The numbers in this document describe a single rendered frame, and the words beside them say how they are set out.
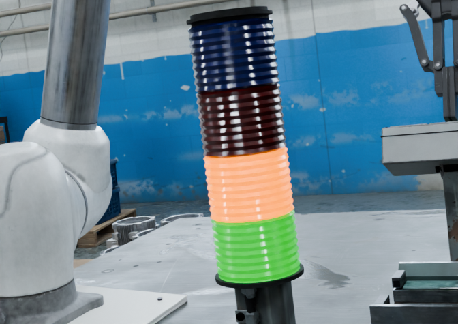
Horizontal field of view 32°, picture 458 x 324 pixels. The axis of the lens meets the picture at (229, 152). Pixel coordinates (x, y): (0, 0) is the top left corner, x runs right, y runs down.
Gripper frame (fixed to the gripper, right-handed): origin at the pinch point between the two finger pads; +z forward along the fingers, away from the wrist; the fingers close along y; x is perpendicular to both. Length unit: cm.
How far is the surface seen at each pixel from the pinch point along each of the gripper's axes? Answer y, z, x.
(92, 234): -310, -52, 382
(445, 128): -0.2, 5.6, -3.4
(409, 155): -4.7, 8.8, -3.4
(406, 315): -1.3, 30.2, -24.0
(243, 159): -6, 22, -54
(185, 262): -59, 16, 41
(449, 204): -0.6, 14.5, 0.7
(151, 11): -321, -265, 461
